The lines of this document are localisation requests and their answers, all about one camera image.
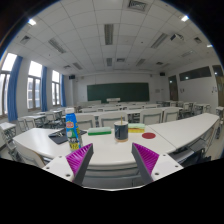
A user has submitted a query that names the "blue curtain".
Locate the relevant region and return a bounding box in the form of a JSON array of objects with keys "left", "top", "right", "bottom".
[
  {"left": 7, "top": 56, "right": 23, "bottom": 121},
  {"left": 60, "top": 75, "right": 66, "bottom": 107},
  {"left": 41, "top": 66, "right": 47, "bottom": 112}
]

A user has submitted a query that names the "blue curtain far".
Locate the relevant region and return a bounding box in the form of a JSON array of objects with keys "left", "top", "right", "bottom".
[{"left": 60, "top": 75, "right": 66, "bottom": 107}]

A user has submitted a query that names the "white chair back right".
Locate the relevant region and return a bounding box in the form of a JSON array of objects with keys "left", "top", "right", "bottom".
[{"left": 140, "top": 108, "right": 163, "bottom": 125}]

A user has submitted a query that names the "white chair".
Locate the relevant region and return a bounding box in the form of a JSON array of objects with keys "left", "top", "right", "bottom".
[
  {"left": 140, "top": 108, "right": 163, "bottom": 125},
  {"left": 98, "top": 111, "right": 128, "bottom": 128}
]

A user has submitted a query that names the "yellow green sponge block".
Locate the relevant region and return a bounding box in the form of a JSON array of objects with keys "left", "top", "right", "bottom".
[{"left": 128, "top": 123, "right": 145, "bottom": 133}]

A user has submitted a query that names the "green chalkboard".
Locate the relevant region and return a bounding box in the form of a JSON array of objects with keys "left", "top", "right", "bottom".
[{"left": 87, "top": 83, "right": 150, "bottom": 103}]

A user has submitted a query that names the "blue plastic water bottle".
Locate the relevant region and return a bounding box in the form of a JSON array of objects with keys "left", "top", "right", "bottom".
[{"left": 65, "top": 108, "right": 82, "bottom": 151}]

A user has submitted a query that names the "blue curtain middle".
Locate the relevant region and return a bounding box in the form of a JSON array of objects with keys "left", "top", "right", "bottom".
[{"left": 41, "top": 66, "right": 47, "bottom": 112}]

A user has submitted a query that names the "white desk right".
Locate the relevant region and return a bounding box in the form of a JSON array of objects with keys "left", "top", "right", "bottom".
[{"left": 151, "top": 113, "right": 219, "bottom": 149}]

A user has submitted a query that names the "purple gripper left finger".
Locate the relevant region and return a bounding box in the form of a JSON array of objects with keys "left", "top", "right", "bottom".
[{"left": 66, "top": 144, "right": 93, "bottom": 186}]

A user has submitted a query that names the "red round coaster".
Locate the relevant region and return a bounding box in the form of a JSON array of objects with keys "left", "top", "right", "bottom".
[{"left": 142, "top": 132, "right": 156, "bottom": 139}]

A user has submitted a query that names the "dark blue cup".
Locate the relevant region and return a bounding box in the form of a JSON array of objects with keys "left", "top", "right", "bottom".
[{"left": 114, "top": 119, "right": 128, "bottom": 142}]

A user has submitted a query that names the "white desk front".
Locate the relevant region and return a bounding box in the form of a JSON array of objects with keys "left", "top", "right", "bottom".
[{"left": 14, "top": 127, "right": 176, "bottom": 169}]

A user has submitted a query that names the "blue curtain left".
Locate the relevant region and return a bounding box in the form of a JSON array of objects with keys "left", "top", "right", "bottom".
[{"left": 7, "top": 56, "right": 23, "bottom": 121}]

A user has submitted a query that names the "white desk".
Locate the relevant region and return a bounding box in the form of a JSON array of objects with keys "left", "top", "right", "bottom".
[
  {"left": 151, "top": 113, "right": 219, "bottom": 149},
  {"left": 14, "top": 127, "right": 176, "bottom": 169}
]

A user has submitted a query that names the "black notebook on desk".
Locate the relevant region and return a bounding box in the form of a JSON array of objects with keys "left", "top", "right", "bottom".
[{"left": 48, "top": 129, "right": 86, "bottom": 144}]

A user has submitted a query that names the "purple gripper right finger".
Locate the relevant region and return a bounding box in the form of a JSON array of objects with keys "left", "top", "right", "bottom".
[{"left": 132, "top": 143, "right": 159, "bottom": 184}]

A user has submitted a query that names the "ceiling projector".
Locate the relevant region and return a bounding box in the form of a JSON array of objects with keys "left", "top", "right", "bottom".
[{"left": 170, "top": 33, "right": 184, "bottom": 41}]

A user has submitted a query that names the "white chair back centre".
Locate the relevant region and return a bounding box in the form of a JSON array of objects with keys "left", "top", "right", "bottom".
[{"left": 98, "top": 111, "right": 128, "bottom": 128}]

